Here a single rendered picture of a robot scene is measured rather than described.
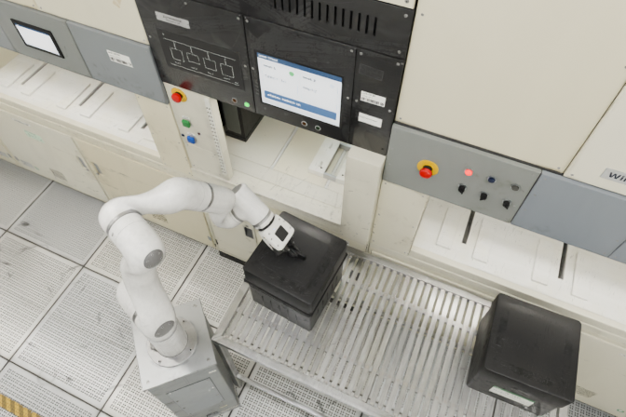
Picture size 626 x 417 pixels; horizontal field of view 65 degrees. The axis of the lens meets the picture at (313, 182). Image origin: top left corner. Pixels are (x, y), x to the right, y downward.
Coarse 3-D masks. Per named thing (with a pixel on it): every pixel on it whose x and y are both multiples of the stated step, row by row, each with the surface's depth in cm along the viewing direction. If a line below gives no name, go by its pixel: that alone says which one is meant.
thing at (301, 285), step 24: (288, 216) 188; (312, 240) 182; (336, 240) 182; (264, 264) 176; (288, 264) 176; (312, 264) 176; (336, 264) 179; (264, 288) 178; (288, 288) 171; (312, 288) 171; (312, 312) 175
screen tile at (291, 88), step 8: (264, 64) 152; (272, 64) 150; (264, 72) 154; (272, 72) 153; (280, 72) 151; (296, 72) 148; (264, 80) 157; (272, 80) 156; (288, 80) 153; (296, 80) 151; (272, 88) 159; (280, 88) 157; (288, 88) 156; (296, 88) 154; (296, 96) 157
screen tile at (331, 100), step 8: (304, 80) 150; (312, 80) 148; (320, 80) 147; (320, 88) 149; (328, 88) 148; (336, 88) 147; (304, 96) 155; (312, 96) 154; (320, 96) 152; (328, 96) 151; (336, 96) 149; (320, 104) 155; (328, 104) 153; (336, 104) 152
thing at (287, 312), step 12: (336, 276) 193; (252, 288) 187; (264, 300) 191; (276, 300) 183; (324, 300) 190; (276, 312) 195; (288, 312) 187; (300, 312) 179; (300, 324) 190; (312, 324) 188
